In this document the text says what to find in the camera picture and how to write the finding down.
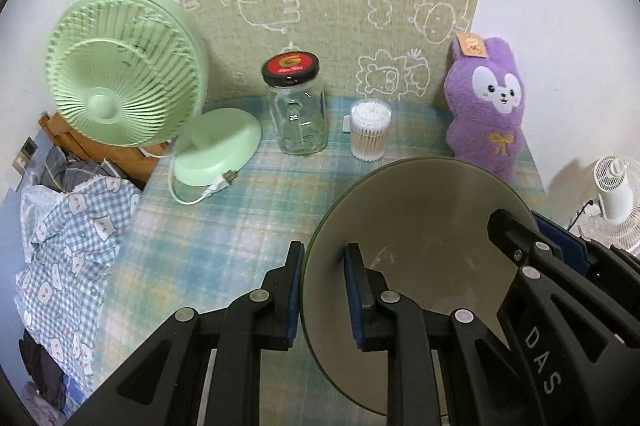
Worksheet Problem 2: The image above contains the large floral ceramic bowl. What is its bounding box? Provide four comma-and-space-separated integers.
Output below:
302, 157, 536, 414

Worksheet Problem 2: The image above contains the white standing fan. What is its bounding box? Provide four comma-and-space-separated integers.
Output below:
568, 155, 640, 257

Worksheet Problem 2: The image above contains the purple plush bunny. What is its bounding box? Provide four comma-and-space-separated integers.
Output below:
444, 33, 525, 182

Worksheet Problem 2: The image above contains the blue checkered blanket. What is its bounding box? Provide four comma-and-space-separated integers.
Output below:
14, 176, 141, 394

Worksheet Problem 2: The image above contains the cotton swab container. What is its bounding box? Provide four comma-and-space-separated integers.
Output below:
349, 99, 392, 162

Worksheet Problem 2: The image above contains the wooden bed headboard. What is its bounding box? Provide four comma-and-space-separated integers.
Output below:
38, 112, 169, 186

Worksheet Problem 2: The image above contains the glass jar black lid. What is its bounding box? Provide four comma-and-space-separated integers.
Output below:
262, 50, 329, 155

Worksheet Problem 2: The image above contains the grey plaid pillow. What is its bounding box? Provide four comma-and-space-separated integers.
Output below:
38, 146, 127, 193

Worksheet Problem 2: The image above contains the green desk fan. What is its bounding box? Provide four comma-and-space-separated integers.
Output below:
46, 0, 262, 192

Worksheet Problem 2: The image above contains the white fan power cord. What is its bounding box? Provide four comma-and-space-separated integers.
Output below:
139, 145, 239, 206

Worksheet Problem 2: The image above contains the green cartoon wall mat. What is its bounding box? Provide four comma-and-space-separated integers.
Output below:
173, 0, 478, 106

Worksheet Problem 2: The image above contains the wall power outlet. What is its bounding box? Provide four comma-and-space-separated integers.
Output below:
12, 137, 38, 176

